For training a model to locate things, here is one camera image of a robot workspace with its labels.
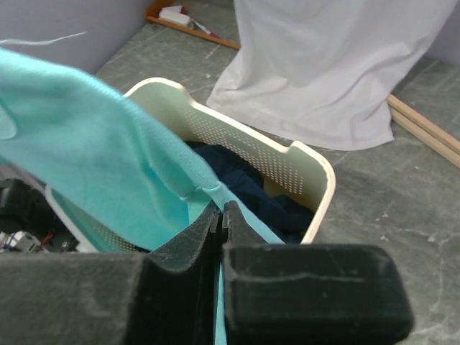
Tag white t shirt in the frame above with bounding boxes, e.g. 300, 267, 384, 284
206, 0, 456, 151

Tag wooden clothes rack frame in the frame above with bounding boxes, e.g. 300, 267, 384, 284
387, 94, 459, 167

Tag cream plastic laundry basket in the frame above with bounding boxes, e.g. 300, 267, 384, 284
45, 78, 336, 253

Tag blue hanger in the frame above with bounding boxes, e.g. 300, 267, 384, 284
0, 31, 88, 46

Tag navy blue t shirt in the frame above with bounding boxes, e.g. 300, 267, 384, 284
187, 141, 314, 244

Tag white box on rack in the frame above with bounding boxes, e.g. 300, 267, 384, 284
159, 5, 192, 27

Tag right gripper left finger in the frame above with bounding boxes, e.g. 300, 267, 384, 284
1, 204, 220, 344

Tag teal t shirt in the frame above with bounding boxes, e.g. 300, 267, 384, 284
0, 48, 287, 345

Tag red white pen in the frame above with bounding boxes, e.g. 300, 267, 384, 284
191, 19, 219, 39

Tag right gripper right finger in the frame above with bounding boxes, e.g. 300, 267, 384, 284
222, 202, 414, 344

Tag wooden shoe rack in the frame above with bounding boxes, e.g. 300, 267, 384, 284
144, 1, 241, 50

